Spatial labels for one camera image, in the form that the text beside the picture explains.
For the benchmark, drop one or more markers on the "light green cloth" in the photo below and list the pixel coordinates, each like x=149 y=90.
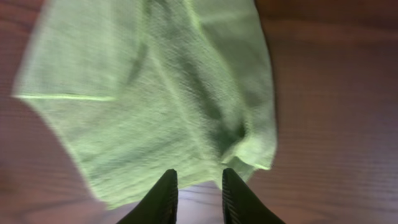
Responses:
x=134 y=88

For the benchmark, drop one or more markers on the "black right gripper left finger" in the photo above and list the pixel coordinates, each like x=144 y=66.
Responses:
x=160 y=204

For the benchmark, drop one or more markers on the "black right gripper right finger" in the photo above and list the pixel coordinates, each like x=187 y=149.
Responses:
x=240 y=203

